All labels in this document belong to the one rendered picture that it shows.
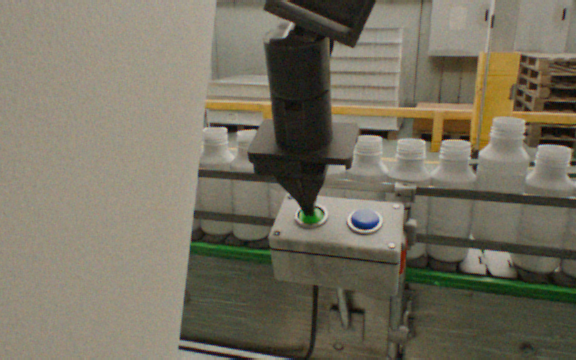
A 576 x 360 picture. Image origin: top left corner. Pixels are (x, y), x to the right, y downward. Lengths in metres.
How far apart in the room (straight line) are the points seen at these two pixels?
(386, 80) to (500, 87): 1.44
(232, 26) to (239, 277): 7.61
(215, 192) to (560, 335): 0.51
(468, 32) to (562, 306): 6.76
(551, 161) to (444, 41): 6.70
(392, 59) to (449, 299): 5.35
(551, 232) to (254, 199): 0.40
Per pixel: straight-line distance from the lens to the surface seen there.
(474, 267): 0.70
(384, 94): 5.99
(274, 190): 0.69
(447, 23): 7.34
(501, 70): 5.15
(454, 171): 0.66
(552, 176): 0.68
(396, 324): 0.65
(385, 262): 0.50
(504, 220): 0.67
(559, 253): 0.69
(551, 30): 7.51
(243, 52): 8.18
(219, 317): 0.78
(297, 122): 0.43
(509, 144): 0.65
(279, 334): 0.76
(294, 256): 0.52
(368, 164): 0.66
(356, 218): 0.51
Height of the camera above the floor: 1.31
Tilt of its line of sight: 18 degrees down
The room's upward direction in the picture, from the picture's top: straight up
